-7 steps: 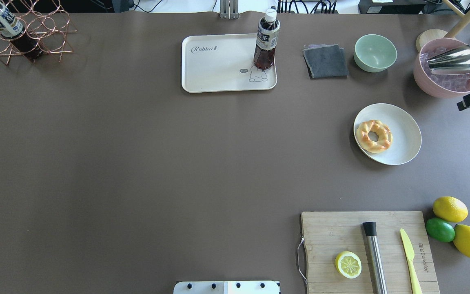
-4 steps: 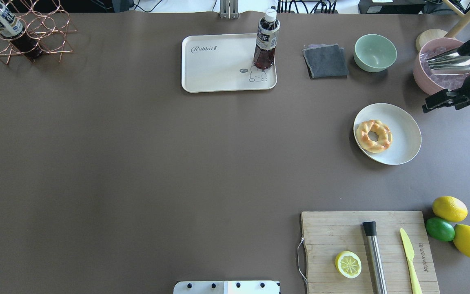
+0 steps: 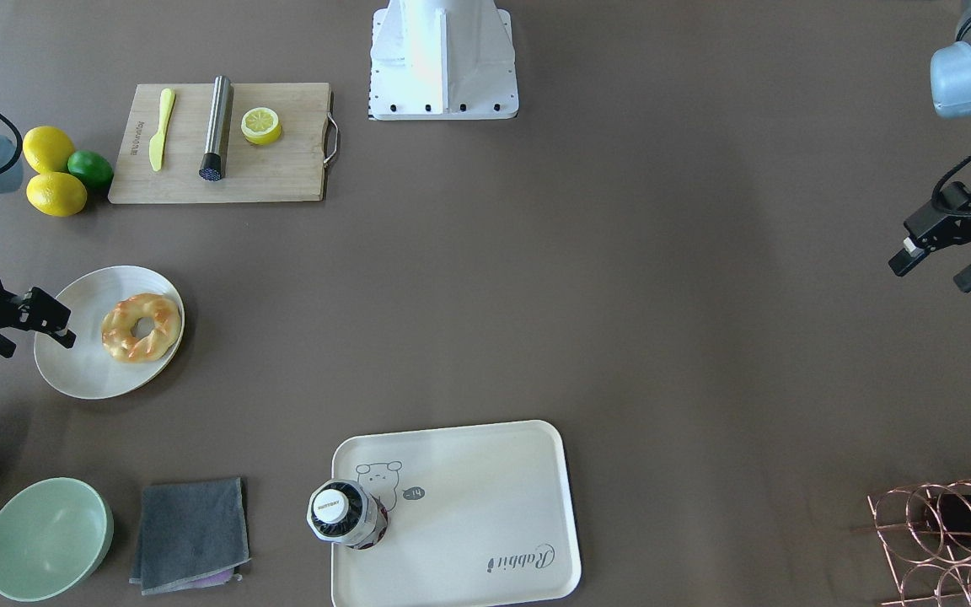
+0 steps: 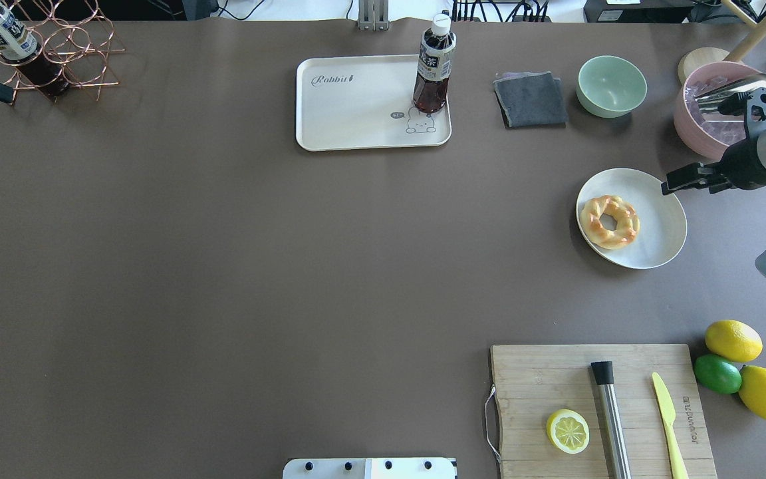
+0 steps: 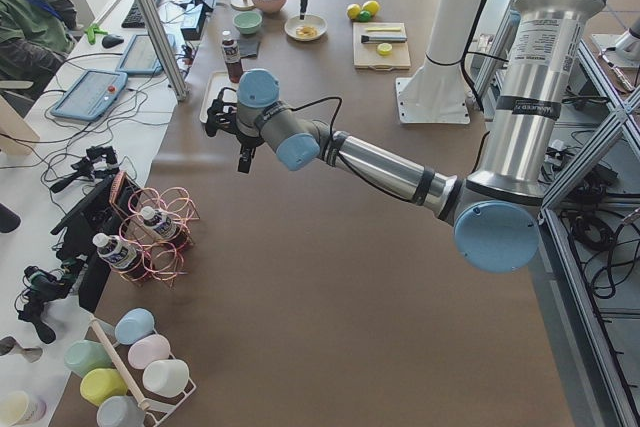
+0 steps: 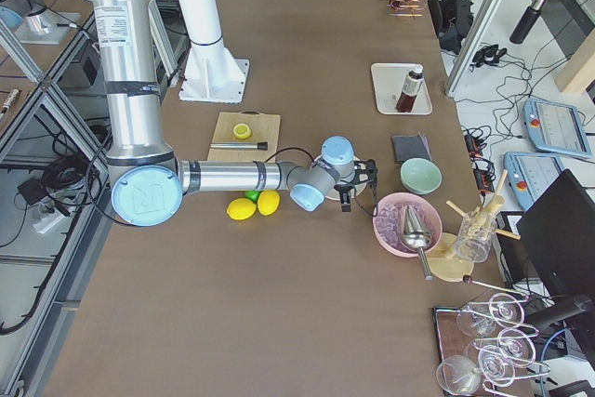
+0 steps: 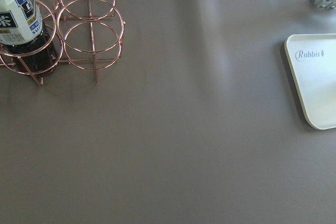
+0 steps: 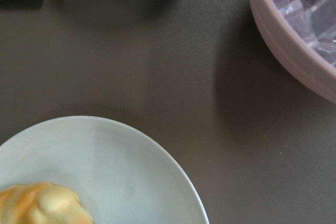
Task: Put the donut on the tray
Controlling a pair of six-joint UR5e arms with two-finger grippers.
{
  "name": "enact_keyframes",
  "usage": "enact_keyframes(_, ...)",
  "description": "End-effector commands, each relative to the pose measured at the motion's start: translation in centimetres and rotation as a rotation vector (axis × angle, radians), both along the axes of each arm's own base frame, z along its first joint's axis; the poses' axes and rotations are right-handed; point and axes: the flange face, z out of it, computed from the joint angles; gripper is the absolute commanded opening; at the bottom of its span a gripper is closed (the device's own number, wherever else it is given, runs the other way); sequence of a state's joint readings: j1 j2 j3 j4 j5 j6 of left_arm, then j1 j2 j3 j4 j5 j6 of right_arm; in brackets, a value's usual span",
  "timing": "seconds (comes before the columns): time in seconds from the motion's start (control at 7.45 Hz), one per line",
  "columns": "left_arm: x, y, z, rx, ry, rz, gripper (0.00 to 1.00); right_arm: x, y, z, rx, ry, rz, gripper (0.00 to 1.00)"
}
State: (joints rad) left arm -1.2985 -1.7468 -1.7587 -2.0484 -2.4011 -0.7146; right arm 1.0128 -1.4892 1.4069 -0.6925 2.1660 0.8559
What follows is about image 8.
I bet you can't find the white round plate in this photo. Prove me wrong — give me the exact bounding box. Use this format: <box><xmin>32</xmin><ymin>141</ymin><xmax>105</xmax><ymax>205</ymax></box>
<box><xmin>1</xmin><ymin>116</ymin><xmax>208</xmax><ymax>223</ymax></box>

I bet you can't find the twisted glazed donut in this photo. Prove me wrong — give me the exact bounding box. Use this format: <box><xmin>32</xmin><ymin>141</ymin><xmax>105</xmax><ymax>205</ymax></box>
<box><xmin>1</xmin><ymin>182</ymin><xmax>93</xmax><ymax>223</ymax></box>

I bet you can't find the pink bowl with ice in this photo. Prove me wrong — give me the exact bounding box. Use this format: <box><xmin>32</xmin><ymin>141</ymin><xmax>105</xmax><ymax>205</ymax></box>
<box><xmin>249</xmin><ymin>0</ymin><xmax>335</xmax><ymax>103</ymax></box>

